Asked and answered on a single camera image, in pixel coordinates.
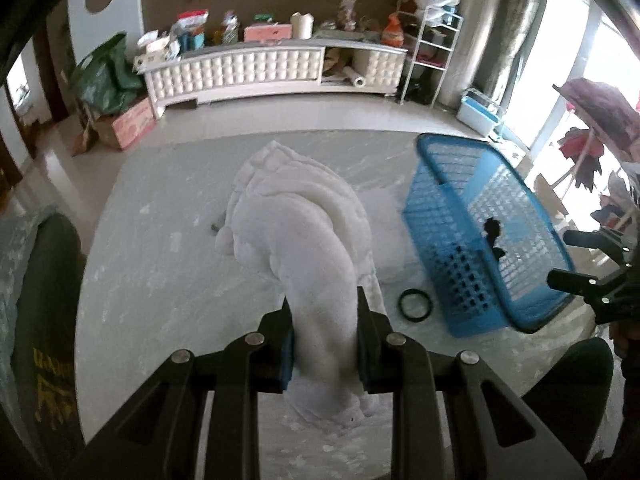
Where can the maroon blanket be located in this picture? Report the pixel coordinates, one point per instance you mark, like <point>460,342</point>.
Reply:
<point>600,105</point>

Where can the orange bag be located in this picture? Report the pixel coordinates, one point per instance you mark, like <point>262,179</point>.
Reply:
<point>393,32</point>

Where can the black bag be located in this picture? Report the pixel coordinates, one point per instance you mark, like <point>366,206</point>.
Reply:
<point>421,94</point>

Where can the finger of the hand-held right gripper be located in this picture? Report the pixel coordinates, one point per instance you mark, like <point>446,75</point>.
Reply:
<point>615,245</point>
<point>575,284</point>

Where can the white metal rack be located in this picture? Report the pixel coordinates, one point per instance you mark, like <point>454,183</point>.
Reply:
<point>452,30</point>

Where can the red white snack packet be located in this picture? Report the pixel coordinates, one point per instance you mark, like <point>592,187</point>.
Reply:
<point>191,22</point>

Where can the green plastic bag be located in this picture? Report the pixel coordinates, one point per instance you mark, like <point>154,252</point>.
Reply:
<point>107,77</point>

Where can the pink storage box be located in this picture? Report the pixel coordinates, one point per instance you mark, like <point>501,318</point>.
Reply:
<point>267,32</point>

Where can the wooden door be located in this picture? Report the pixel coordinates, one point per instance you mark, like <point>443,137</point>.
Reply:
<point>45,75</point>

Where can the grey patterned sofa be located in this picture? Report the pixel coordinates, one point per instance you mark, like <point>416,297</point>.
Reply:
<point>17,270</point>

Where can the white paper roll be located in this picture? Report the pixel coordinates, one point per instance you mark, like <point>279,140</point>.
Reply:
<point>356,76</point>

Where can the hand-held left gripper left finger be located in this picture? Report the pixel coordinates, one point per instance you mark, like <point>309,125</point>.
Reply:
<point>286,360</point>

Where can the blue white mop bucket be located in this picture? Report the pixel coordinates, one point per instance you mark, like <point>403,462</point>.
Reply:
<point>477,115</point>

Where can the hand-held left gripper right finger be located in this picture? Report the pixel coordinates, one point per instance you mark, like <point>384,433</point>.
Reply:
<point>361,360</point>

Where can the white tufted TV cabinet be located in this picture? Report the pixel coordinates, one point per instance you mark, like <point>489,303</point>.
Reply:
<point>240,70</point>

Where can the white plush towel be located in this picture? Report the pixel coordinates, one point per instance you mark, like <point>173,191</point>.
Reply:
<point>310,240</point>

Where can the clear bottle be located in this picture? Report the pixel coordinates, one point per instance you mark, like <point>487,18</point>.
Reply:
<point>230,30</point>

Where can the grey curtain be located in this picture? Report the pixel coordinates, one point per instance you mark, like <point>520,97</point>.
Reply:
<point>520,20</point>

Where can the pink cardboard box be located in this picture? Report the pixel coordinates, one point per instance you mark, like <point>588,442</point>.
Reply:
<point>132,125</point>

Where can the brown paper bag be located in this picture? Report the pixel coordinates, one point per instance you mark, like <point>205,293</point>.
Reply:
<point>335,60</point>

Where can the teal cans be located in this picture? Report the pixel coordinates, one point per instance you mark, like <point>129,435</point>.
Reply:
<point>192,42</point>

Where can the blue plastic basket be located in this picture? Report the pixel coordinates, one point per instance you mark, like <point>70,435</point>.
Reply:
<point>450,240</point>

